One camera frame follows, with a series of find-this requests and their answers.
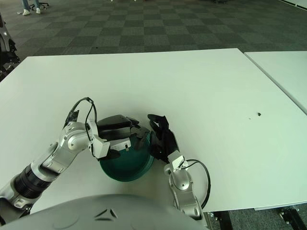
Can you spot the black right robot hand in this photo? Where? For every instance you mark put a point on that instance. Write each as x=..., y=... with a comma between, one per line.
x=165, y=141

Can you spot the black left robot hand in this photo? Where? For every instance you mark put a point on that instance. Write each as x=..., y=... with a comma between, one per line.
x=115, y=124

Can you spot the white charger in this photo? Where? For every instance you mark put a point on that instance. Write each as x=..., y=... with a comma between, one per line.
x=118, y=145

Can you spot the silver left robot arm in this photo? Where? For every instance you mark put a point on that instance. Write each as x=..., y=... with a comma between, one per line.
x=72, y=141

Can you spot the dark green plate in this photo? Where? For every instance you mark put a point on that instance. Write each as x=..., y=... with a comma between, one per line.
x=124, y=167

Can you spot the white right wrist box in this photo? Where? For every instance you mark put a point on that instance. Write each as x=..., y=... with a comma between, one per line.
x=175, y=161

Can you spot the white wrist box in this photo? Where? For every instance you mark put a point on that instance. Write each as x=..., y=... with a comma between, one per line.
x=99, y=147
x=175, y=161

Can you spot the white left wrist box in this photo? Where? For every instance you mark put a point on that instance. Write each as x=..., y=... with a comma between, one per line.
x=99, y=147

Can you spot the grey robot torso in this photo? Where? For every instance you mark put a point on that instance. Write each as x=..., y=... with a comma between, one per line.
x=120, y=213

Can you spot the black office chair base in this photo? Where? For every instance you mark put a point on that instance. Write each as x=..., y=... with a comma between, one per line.
x=44, y=4

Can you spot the white neighbouring table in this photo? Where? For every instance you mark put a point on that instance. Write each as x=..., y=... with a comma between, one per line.
x=285, y=69

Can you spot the person legs white shoes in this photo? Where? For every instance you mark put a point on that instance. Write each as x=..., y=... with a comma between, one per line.
x=26, y=10

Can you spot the black table frame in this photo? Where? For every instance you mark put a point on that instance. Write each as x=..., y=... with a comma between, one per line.
x=223, y=220

